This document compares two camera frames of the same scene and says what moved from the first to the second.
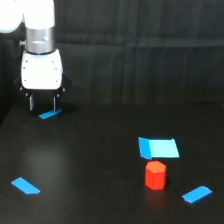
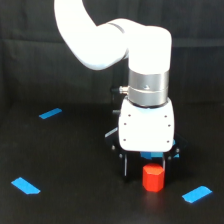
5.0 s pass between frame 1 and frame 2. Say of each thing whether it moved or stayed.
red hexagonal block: moved
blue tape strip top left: stayed
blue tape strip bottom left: stayed
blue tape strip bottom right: stayed
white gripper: moved
